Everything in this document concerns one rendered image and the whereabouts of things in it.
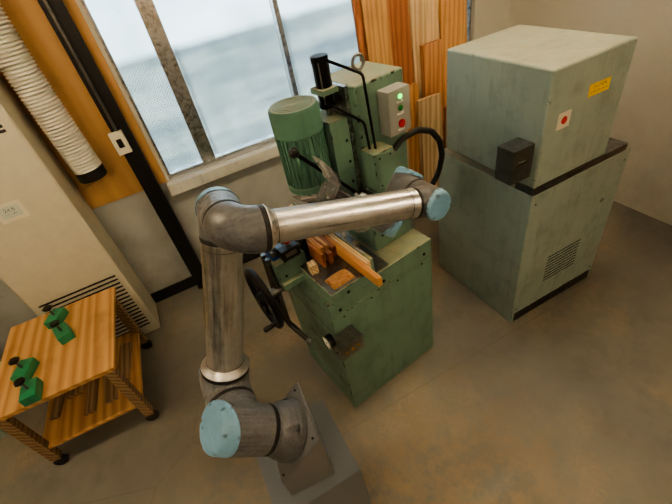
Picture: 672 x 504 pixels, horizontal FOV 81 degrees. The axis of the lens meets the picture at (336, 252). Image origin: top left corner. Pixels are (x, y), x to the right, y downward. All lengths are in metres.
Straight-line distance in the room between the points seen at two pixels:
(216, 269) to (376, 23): 2.17
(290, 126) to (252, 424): 0.91
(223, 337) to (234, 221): 0.42
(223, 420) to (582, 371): 1.82
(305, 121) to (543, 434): 1.73
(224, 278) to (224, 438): 0.43
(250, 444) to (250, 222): 0.64
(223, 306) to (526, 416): 1.59
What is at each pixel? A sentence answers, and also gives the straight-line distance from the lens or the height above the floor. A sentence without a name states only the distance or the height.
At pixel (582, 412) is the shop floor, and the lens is 2.30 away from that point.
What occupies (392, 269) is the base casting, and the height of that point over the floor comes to 0.77.
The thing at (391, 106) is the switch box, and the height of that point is 1.43.
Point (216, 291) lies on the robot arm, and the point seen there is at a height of 1.24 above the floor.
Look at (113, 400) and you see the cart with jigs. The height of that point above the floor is 0.19.
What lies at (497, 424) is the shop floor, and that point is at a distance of 2.18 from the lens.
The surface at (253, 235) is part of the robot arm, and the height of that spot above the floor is 1.44.
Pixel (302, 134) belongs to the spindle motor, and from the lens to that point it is 1.35.
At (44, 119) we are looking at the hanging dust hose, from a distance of 2.51.
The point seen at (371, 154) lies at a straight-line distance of 1.43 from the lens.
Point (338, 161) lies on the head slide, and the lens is 1.48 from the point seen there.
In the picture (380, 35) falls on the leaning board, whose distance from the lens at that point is 2.92.
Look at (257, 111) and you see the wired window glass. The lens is 2.87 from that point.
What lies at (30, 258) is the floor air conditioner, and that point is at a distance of 2.71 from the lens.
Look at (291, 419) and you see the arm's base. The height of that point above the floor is 0.82.
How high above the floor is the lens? 1.93
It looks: 39 degrees down
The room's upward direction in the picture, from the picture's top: 13 degrees counter-clockwise
